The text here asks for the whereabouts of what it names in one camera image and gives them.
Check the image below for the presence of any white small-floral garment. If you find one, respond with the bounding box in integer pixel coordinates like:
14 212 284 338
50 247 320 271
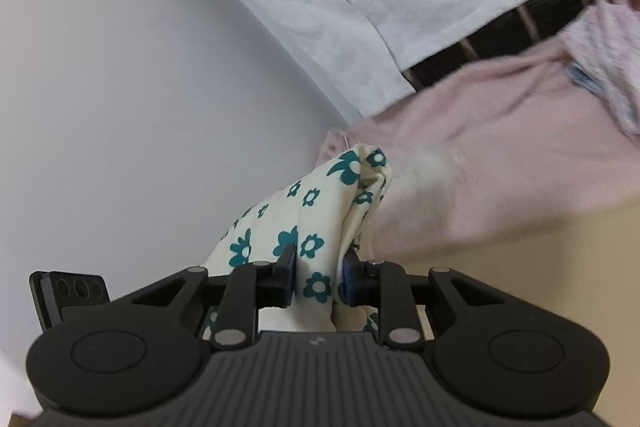
557 0 640 138

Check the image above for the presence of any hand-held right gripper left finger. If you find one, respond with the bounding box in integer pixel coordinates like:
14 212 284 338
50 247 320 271
131 243 300 350

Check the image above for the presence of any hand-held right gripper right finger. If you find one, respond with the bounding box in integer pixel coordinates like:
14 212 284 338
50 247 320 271
342 249 496 350

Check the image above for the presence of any pink fleece blanket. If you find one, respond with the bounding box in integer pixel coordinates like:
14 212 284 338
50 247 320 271
320 0 640 264

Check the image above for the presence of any cream green-flower garment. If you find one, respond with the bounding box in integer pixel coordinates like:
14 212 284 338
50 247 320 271
202 146 393 344

